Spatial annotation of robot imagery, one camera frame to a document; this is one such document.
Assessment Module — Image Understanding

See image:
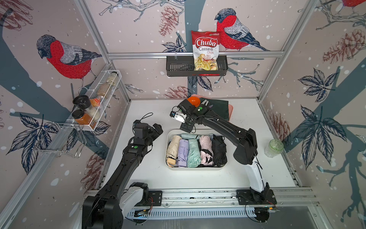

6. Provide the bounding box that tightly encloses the clear green glass jar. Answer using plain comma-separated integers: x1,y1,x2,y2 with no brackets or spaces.
265,139,284,158

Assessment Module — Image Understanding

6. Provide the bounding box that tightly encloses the Chuba cassava chips bag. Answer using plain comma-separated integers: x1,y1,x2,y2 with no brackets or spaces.
191,31,221,71

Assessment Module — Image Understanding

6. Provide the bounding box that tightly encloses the dark green cloth napkin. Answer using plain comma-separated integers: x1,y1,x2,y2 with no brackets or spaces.
200,97,230,121

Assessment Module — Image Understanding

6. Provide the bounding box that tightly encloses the black umbrella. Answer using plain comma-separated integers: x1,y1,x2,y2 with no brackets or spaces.
212,135,227,168

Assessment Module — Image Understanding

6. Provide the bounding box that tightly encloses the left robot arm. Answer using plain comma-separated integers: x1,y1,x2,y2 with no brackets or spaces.
82,120,163,229

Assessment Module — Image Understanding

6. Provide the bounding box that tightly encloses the black wall basket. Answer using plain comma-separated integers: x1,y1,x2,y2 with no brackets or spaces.
166,56,228,77

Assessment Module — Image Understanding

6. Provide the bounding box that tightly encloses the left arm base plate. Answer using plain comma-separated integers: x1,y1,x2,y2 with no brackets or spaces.
135,190,163,207

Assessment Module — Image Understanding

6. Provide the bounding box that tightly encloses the black lid spice jar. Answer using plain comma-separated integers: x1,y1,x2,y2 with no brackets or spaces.
72,95,91,110

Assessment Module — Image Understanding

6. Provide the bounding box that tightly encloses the white wire spice rack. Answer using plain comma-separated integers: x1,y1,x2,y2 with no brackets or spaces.
56,70,122,132

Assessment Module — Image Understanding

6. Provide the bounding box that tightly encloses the white storage box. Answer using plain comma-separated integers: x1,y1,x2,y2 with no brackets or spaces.
166,129,223,171

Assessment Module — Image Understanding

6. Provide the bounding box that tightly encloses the orange plastic bowl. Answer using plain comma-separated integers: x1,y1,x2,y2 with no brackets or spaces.
187,96,201,107

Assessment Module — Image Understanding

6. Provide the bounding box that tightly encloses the pink plastic tray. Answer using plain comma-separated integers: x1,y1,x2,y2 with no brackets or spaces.
192,94,234,119

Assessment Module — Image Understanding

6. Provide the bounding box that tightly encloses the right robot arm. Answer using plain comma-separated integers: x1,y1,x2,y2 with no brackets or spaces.
170,99,270,203

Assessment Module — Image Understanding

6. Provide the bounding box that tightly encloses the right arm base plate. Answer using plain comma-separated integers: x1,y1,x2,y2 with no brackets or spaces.
236,187,277,205

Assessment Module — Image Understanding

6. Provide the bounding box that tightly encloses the orange spice jar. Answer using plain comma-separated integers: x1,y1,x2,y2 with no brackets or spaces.
71,109,96,128

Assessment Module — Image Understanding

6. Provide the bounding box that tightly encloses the pink umbrella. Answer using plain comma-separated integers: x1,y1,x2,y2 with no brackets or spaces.
199,135,214,166

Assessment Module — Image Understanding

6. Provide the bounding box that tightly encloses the mint green umbrella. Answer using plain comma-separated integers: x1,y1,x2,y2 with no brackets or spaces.
187,139,202,168
180,133,214,140

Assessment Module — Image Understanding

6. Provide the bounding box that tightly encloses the beige umbrella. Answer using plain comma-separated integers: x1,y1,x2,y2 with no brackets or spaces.
165,135,182,168

